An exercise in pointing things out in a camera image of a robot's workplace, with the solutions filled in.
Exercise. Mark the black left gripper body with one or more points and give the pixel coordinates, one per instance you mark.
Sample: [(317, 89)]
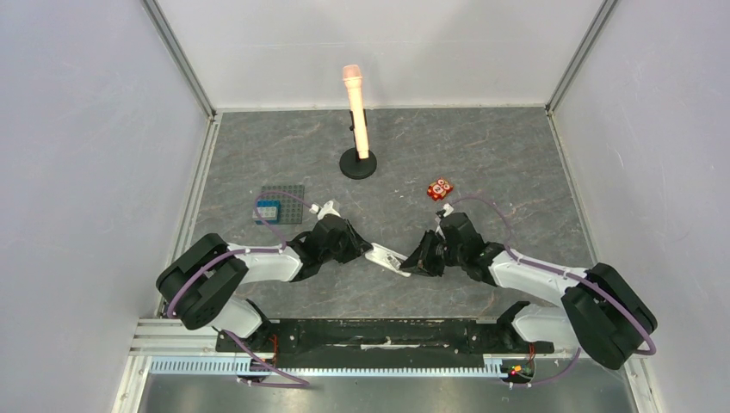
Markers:
[(337, 254)]

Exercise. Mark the white remote control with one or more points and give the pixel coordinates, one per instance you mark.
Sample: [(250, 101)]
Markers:
[(378, 254)]

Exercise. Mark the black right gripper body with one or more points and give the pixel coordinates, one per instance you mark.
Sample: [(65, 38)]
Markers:
[(430, 253)]

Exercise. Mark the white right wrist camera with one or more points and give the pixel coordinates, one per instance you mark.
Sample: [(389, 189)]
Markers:
[(445, 210)]

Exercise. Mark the light grey toy brick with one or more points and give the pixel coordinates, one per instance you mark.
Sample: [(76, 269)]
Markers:
[(266, 213)]

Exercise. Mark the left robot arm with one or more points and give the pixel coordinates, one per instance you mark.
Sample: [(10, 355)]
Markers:
[(199, 286)]

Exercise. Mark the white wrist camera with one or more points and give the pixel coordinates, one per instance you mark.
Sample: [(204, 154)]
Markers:
[(329, 208), (445, 210)]

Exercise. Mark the white slotted cable duct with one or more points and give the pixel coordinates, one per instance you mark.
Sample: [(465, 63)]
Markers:
[(245, 366)]

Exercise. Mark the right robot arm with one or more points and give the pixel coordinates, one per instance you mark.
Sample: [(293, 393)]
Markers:
[(593, 308)]

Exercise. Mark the dark grey studded baseplate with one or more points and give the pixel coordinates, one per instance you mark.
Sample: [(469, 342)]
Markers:
[(289, 195)]

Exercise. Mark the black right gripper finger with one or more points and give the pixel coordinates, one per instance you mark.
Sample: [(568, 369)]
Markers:
[(431, 245), (422, 263)]

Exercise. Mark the red owl toy block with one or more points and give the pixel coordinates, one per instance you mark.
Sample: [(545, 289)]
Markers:
[(439, 189)]

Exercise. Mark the blue toy brick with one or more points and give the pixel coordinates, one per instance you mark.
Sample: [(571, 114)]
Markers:
[(268, 203)]

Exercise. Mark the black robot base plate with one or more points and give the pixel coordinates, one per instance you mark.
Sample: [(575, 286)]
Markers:
[(388, 342)]

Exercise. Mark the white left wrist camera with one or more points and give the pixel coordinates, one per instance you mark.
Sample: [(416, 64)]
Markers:
[(329, 208)]

